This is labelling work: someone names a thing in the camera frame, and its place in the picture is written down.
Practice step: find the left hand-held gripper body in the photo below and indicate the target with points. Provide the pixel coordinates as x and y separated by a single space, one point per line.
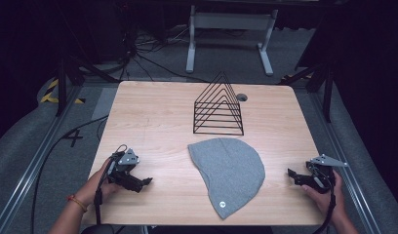
124 169

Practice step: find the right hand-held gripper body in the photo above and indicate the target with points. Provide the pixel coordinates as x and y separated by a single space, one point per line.
320 174

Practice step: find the grey knit beanie hat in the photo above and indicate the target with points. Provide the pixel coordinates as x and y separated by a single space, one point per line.
231 175

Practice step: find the person's right hand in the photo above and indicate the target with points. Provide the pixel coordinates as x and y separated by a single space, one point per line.
324 198

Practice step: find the person's left hand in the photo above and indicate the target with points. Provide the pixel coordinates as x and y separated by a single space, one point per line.
95 187

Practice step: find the black metal stand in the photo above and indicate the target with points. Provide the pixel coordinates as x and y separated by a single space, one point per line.
70 81
317 84

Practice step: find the grey metal table frame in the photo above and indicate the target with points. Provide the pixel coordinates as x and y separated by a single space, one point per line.
231 35

